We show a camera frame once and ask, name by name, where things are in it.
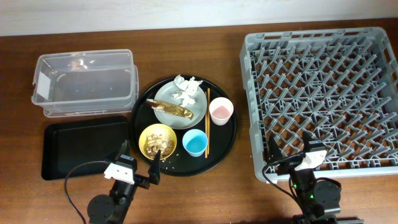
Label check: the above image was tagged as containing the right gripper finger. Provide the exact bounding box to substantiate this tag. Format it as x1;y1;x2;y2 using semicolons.
302;133;325;152
267;134;283;164

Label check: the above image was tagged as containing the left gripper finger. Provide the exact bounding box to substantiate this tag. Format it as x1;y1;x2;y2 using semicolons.
115;140;129;161
148;151;161;185

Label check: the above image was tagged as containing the food scraps and rice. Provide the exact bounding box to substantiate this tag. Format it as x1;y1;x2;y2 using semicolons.
144;134;175;158

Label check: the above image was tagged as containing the yellow bowl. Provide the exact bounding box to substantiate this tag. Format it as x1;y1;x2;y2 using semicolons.
139;124;177;160

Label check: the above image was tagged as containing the blue cup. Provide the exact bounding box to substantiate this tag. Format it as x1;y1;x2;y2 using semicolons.
182;129;208;157

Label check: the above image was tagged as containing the gold foil wrapper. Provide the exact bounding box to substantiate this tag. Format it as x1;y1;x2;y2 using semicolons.
146;99;193;119

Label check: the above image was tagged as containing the grey plate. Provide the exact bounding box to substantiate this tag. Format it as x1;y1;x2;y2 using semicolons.
154;81;207;129

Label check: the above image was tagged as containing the pink cup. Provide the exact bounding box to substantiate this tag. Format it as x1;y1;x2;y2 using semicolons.
209;97;234;126

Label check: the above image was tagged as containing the white tissue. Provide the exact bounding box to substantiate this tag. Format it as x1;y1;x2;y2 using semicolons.
172;75;203;107

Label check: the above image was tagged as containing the wooden chopstick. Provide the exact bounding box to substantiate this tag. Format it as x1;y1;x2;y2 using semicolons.
207;88;210;155
205;91;208;159

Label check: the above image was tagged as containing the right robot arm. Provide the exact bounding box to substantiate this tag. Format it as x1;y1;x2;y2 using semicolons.
262;133;364;224

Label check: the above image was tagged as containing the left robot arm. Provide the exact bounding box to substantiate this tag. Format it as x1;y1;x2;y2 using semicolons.
87;141;161;223

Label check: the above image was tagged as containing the grey dishwasher rack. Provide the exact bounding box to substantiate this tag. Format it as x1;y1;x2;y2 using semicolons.
239;27;397;182

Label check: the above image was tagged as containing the black rectangular tray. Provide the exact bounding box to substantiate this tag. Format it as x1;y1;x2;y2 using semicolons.
41;116;129;180

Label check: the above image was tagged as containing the black round tray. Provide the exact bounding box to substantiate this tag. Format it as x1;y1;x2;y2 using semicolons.
129;78;238;177

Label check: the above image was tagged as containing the clear plastic bin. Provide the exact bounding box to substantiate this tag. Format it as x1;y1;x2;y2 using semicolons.
31;49;139;118

